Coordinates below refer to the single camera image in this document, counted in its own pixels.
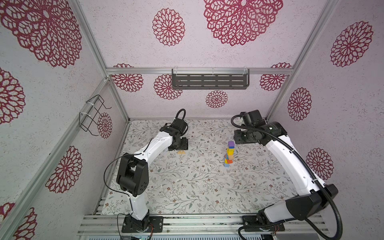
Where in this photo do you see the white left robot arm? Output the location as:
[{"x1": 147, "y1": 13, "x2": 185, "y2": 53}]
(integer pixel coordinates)
[{"x1": 116, "y1": 118, "x2": 188, "y2": 228}]

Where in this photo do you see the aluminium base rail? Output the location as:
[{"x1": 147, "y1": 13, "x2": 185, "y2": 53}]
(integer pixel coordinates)
[{"x1": 75, "y1": 214, "x2": 315, "y2": 237}]

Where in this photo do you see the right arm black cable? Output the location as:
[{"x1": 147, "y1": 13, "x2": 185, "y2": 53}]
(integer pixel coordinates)
[{"x1": 230, "y1": 113, "x2": 343, "y2": 240}]

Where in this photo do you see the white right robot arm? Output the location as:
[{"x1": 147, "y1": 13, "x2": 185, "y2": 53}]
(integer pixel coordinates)
[{"x1": 231, "y1": 110, "x2": 339, "y2": 224}]

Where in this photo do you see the dark grey wall shelf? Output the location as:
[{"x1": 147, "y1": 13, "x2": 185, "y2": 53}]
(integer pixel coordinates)
[{"x1": 171, "y1": 69, "x2": 250, "y2": 90}]

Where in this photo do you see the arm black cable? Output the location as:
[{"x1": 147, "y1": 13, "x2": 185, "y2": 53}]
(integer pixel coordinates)
[
  {"x1": 172, "y1": 108, "x2": 189, "y2": 136},
  {"x1": 230, "y1": 113, "x2": 343, "y2": 240}
]

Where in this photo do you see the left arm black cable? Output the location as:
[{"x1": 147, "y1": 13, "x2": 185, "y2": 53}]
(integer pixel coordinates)
[{"x1": 172, "y1": 108, "x2": 189, "y2": 136}]

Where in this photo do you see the black wire wall basket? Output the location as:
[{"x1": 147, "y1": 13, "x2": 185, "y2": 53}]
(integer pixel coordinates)
[{"x1": 78, "y1": 95, "x2": 113, "y2": 139}]

